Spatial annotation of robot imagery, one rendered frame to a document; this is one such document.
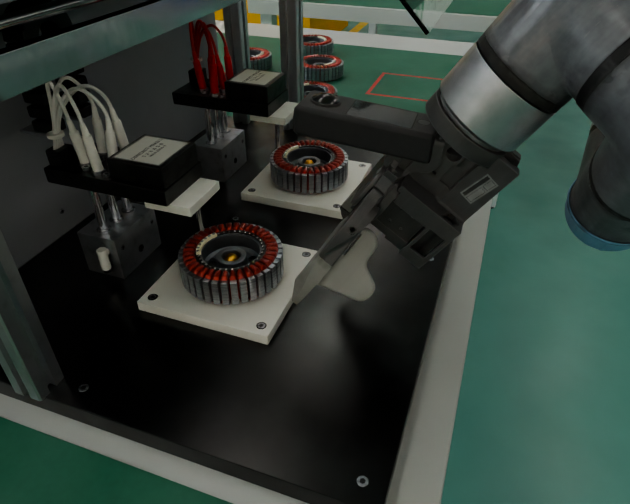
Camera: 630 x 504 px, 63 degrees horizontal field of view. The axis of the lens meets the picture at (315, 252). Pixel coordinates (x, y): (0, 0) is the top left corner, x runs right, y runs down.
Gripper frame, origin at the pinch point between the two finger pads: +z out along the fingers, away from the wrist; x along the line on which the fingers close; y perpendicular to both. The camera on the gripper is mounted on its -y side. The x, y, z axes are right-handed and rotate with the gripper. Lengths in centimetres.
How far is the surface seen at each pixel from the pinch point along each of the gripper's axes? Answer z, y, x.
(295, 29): 1.4, -21.1, 41.7
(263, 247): 5.4, -4.3, 1.7
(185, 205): 3.3, -12.9, -2.6
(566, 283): 43, 87, 119
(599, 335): 39, 94, 96
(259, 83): 1.7, -17.7, 21.9
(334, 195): 7.2, -0.8, 20.5
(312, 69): 20, -20, 73
